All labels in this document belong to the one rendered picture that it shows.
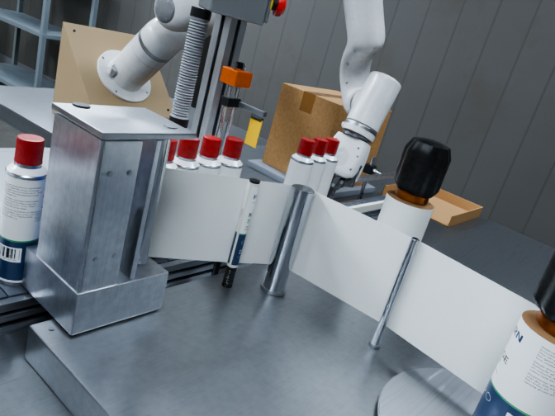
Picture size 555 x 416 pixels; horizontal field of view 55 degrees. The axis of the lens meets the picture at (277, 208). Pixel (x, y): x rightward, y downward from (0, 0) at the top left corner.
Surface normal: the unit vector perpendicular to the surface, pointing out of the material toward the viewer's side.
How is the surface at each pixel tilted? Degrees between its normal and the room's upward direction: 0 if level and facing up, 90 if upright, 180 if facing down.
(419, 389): 0
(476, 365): 90
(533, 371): 90
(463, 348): 90
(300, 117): 90
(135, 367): 0
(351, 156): 69
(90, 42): 44
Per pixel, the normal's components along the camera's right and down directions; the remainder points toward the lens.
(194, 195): 0.34, 0.40
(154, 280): 0.73, 0.40
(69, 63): -0.63, 0.10
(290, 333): 0.26, -0.91
